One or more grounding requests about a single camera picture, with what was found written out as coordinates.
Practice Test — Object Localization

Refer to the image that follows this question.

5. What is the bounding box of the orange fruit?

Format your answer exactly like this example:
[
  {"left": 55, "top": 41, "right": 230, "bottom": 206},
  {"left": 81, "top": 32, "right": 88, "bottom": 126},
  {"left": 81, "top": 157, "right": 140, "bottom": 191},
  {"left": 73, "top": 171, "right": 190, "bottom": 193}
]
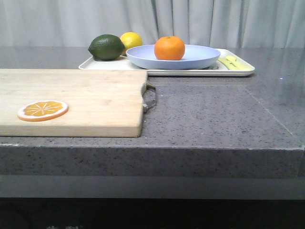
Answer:
[{"left": 154, "top": 36, "right": 185, "bottom": 61}]

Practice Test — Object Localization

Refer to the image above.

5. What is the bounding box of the light blue plate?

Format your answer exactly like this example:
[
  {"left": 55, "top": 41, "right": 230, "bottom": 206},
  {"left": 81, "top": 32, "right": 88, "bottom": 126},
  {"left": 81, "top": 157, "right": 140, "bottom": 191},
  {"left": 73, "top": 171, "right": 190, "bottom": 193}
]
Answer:
[{"left": 126, "top": 45, "right": 221, "bottom": 70}]

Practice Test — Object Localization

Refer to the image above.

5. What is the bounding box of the cream white tray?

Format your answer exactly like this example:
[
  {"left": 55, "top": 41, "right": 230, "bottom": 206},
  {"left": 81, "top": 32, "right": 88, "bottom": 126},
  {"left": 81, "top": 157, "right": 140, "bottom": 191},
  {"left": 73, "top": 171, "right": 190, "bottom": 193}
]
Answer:
[{"left": 79, "top": 49, "right": 255, "bottom": 77}]

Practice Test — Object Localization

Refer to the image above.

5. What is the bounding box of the wooden cutting board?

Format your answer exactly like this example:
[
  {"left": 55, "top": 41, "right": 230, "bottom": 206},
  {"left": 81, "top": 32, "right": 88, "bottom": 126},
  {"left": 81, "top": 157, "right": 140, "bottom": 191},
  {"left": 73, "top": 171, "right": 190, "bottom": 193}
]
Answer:
[{"left": 0, "top": 69, "right": 147, "bottom": 137}]

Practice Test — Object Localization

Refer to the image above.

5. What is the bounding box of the yellow lemon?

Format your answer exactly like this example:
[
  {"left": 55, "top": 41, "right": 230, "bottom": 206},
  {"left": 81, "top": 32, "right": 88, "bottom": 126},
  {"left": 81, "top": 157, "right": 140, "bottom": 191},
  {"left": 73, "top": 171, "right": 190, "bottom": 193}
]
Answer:
[{"left": 120, "top": 31, "right": 143, "bottom": 55}]

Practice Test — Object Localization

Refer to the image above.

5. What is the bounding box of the green lime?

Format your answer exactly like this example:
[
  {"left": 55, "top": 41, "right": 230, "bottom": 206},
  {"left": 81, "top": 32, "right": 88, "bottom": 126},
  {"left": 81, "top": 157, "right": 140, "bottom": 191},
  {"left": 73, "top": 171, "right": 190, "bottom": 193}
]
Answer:
[{"left": 88, "top": 34, "right": 125, "bottom": 61}]

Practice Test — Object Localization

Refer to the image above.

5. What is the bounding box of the orange slice toy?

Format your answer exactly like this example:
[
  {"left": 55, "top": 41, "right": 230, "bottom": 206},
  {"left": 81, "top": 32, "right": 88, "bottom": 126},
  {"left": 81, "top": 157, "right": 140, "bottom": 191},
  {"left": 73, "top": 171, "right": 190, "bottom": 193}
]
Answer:
[{"left": 17, "top": 100, "right": 69, "bottom": 122}]

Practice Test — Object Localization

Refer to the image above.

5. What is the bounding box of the grey curtain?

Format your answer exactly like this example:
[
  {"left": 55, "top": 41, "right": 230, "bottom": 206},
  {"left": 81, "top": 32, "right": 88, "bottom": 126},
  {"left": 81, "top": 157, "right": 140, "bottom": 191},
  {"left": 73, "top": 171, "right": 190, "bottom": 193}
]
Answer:
[{"left": 0, "top": 0, "right": 305, "bottom": 48}]

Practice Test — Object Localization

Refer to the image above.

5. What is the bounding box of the metal cutting board handle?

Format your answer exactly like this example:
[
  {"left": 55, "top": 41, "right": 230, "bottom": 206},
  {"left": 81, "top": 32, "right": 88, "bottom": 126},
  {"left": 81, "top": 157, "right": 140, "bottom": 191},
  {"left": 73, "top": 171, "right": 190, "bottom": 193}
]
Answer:
[{"left": 142, "top": 81, "right": 157, "bottom": 113}]

